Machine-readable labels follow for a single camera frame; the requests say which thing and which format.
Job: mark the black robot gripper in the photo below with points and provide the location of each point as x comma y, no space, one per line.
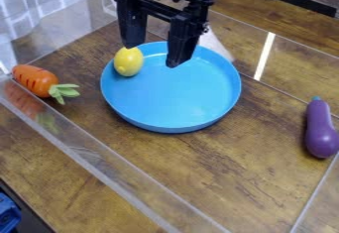
188,24

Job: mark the orange toy carrot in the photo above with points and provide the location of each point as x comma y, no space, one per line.
43,83

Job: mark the round blue tray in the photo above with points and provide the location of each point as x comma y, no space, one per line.
173,100

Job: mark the yellow toy lemon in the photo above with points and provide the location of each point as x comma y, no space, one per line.
128,61

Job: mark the purple toy eggplant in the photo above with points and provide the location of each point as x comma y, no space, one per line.
322,137

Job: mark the blue object at corner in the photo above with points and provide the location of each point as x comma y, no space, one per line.
9,214

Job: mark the clear acrylic enclosure wall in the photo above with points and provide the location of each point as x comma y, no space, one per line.
97,176

